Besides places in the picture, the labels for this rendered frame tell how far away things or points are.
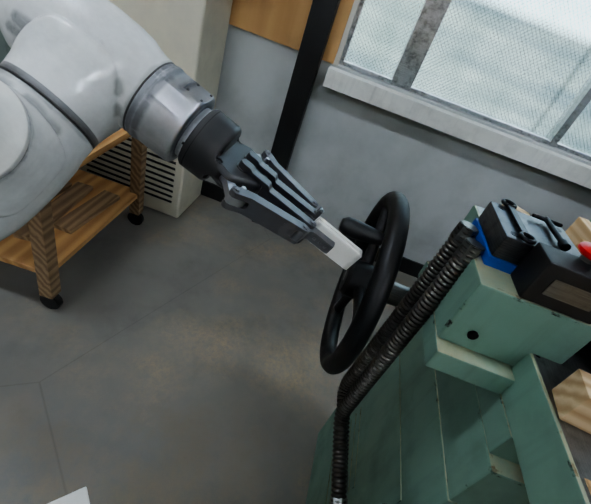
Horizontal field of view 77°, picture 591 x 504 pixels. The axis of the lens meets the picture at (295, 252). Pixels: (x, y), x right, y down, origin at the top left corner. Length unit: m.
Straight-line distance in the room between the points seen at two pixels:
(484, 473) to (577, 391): 0.14
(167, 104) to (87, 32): 0.09
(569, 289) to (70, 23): 0.53
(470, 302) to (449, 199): 1.56
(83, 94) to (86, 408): 1.03
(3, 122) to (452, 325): 0.46
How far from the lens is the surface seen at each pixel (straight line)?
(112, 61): 0.43
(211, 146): 0.41
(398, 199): 0.52
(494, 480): 0.53
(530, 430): 0.48
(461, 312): 0.45
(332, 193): 1.97
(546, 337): 0.49
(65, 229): 1.55
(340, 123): 1.84
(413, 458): 0.68
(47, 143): 0.40
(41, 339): 1.47
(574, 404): 0.45
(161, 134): 0.42
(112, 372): 1.37
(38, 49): 0.44
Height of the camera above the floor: 1.15
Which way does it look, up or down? 36 degrees down
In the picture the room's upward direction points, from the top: 21 degrees clockwise
